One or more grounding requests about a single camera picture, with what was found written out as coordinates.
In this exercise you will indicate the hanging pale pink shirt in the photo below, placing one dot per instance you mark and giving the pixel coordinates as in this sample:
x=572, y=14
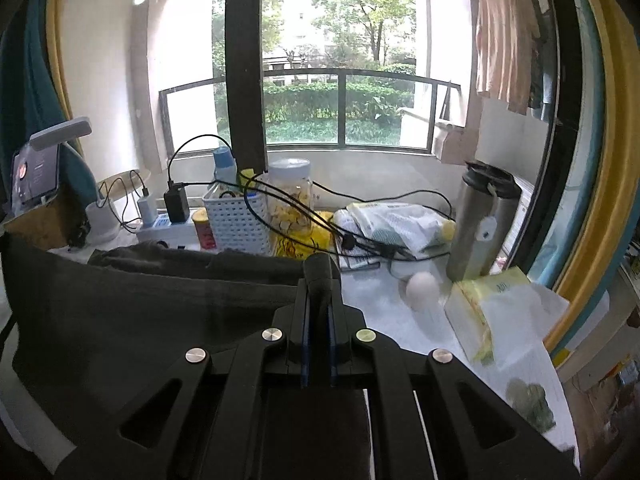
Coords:
x=505, y=45

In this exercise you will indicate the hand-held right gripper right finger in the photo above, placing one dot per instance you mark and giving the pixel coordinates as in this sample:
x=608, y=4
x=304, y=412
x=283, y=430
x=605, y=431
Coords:
x=333, y=355

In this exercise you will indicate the white power strip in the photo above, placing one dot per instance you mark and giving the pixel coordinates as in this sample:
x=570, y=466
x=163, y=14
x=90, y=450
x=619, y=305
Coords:
x=165, y=232

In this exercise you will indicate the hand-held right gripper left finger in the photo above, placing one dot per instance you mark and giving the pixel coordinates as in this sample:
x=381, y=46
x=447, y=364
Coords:
x=303, y=350

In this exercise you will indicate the hanging dark garment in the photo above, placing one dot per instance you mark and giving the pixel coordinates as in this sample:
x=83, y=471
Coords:
x=545, y=70

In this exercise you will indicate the steel thermos flask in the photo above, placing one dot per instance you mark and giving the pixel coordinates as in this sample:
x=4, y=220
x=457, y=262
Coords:
x=475, y=240

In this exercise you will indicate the clear snack jar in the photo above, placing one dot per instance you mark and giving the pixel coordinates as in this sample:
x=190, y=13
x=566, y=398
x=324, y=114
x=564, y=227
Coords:
x=290, y=185

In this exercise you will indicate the green stone figurine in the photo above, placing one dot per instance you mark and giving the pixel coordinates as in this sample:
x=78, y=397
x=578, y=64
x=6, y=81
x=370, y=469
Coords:
x=530, y=405

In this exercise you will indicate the white egg shaped ball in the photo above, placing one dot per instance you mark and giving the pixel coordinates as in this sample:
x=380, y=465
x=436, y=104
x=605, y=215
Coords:
x=421, y=290

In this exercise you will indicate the blue capped bottle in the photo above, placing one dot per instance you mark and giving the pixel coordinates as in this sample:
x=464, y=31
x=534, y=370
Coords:
x=225, y=165

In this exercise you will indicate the small black device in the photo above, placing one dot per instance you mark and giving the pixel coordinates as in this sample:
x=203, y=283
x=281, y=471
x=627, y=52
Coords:
x=79, y=235

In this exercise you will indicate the white charger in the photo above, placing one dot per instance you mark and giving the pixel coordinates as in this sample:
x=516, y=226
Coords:
x=146, y=210

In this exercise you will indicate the yellow duck print bag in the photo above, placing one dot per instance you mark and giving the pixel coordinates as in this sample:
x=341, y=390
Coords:
x=300, y=247

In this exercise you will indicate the brown cardboard box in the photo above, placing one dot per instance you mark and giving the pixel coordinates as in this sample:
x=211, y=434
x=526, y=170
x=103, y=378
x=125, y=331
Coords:
x=45, y=225

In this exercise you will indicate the cardboard box on balcony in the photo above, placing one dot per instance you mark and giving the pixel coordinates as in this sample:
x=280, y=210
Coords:
x=457, y=145

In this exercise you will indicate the white plastic basket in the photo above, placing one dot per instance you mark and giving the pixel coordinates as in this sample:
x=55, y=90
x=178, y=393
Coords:
x=235, y=225

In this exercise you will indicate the teal and yellow curtain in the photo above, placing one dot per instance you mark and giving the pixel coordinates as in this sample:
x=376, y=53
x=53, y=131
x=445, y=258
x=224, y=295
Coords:
x=25, y=85
x=615, y=160

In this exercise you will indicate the yellow tissue pack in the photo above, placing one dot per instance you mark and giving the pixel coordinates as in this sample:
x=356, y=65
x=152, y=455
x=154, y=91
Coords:
x=480, y=310

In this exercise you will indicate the white plastic bag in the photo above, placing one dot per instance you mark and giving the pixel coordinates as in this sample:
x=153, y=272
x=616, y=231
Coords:
x=400, y=225

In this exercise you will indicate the white ribbed unit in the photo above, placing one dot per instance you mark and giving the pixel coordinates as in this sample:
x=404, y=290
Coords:
x=520, y=210

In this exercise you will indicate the balcony railing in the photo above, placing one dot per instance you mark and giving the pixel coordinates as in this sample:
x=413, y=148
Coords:
x=342, y=110

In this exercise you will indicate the black charger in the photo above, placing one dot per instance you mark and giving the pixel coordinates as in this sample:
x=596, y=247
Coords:
x=177, y=205

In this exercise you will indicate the black window post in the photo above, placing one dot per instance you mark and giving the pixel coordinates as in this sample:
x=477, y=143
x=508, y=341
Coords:
x=245, y=60

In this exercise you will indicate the tablet with dark screen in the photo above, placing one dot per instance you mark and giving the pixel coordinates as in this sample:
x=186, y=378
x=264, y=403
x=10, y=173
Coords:
x=35, y=175

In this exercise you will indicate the white desk lamp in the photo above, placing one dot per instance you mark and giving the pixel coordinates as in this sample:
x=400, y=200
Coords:
x=60, y=132

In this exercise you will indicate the dark olive shirt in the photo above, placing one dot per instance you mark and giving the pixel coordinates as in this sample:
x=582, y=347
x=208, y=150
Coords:
x=150, y=300

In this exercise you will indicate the red can with yellow lid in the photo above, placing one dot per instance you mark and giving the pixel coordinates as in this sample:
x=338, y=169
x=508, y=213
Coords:
x=205, y=232

